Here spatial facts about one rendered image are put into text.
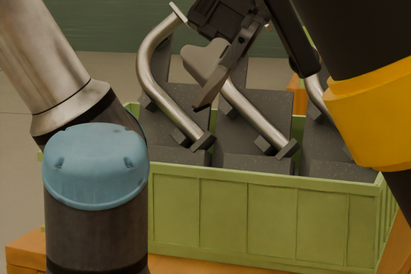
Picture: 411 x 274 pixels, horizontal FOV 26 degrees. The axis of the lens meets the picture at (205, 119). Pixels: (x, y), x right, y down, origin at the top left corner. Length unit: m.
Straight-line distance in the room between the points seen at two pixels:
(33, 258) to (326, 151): 0.59
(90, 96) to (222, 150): 0.72
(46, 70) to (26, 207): 3.16
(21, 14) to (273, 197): 0.61
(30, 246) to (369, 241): 0.61
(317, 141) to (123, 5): 6.32
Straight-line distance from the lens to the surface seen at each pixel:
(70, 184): 0.96
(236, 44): 0.99
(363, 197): 1.47
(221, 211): 1.54
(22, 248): 1.66
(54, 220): 0.99
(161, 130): 1.82
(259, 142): 1.70
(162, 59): 1.85
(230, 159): 1.71
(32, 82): 1.08
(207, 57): 1.00
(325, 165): 1.68
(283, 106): 1.76
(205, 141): 1.73
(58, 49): 1.08
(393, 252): 1.65
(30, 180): 4.59
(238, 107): 1.72
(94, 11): 8.07
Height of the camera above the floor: 1.42
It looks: 15 degrees down
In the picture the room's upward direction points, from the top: straight up
